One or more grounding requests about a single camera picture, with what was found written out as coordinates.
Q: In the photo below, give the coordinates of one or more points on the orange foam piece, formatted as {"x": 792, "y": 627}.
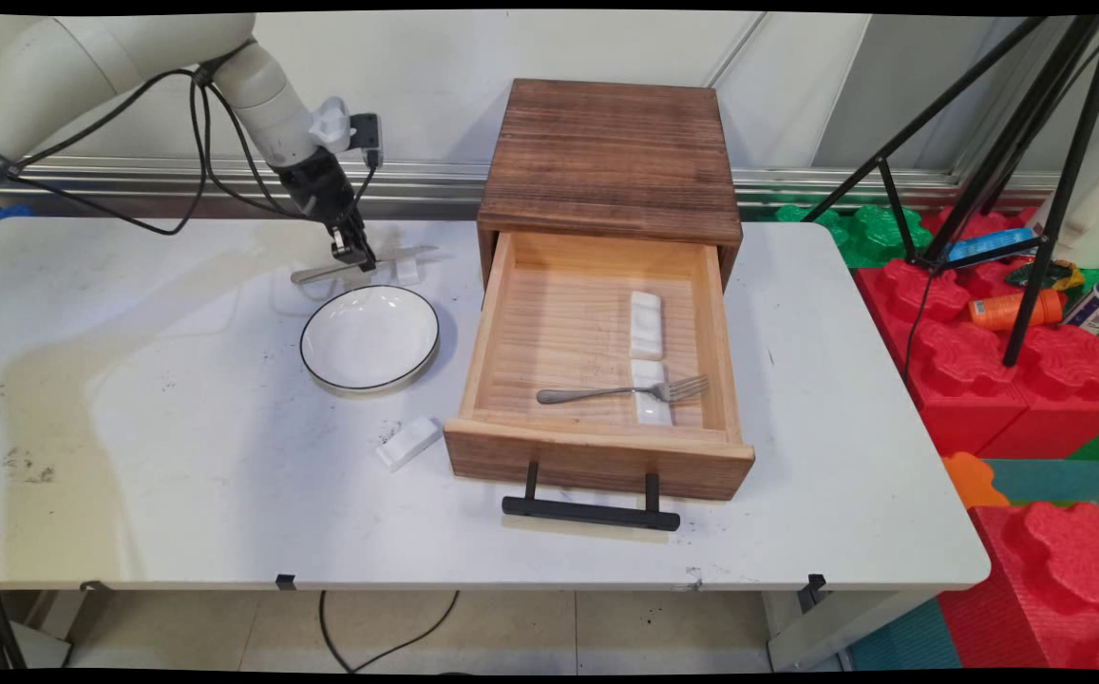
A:
{"x": 972, "y": 480}

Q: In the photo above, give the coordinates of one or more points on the black table edge clip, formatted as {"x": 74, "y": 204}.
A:
{"x": 96, "y": 586}
{"x": 286, "y": 580}
{"x": 816, "y": 582}

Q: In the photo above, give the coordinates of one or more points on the silver table knife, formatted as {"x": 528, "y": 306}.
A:
{"x": 397, "y": 258}

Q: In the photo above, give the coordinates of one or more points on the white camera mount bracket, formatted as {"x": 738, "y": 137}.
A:
{"x": 331, "y": 123}

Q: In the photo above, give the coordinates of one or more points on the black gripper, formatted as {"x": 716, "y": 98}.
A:
{"x": 321, "y": 190}

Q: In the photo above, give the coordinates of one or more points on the green yellow toy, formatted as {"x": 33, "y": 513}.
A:
{"x": 1062, "y": 275}

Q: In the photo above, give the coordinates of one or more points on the teal floor mat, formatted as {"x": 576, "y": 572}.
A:
{"x": 1057, "y": 480}

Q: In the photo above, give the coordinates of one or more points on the white table leg frame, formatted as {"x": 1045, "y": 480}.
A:
{"x": 824, "y": 632}

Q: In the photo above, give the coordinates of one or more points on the silver fork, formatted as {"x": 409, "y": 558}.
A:
{"x": 606, "y": 391}

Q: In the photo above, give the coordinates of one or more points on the black tripod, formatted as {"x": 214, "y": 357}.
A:
{"x": 1062, "y": 190}

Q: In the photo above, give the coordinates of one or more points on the white plastic canister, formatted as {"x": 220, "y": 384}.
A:
{"x": 1095, "y": 209}

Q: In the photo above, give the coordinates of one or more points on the green foam block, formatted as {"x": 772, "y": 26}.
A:
{"x": 877, "y": 233}

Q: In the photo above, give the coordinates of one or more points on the orange plastic bottle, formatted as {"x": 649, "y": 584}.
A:
{"x": 1000, "y": 312}

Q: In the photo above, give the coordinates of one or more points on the large red foam block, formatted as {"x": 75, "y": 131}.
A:
{"x": 967, "y": 380}

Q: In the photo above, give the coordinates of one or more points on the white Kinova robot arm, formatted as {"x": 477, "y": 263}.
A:
{"x": 84, "y": 71}

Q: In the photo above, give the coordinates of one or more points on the dark wooden drawer cabinet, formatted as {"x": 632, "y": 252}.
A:
{"x": 611, "y": 157}

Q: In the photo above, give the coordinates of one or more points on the aluminium wall rail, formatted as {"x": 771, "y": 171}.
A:
{"x": 606, "y": 180}

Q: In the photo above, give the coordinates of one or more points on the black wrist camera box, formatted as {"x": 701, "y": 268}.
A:
{"x": 369, "y": 138}

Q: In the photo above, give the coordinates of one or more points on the white bowl black rim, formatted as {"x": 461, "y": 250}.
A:
{"x": 369, "y": 340}

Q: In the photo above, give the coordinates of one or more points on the blue flat package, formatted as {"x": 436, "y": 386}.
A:
{"x": 986, "y": 245}

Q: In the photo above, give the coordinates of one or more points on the white ceramic cutlery rest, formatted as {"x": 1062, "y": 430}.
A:
{"x": 407, "y": 274}
{"x": 653, "y": 410}
{"x": 408, "y": 443}
{"x": 645, "y": 323}

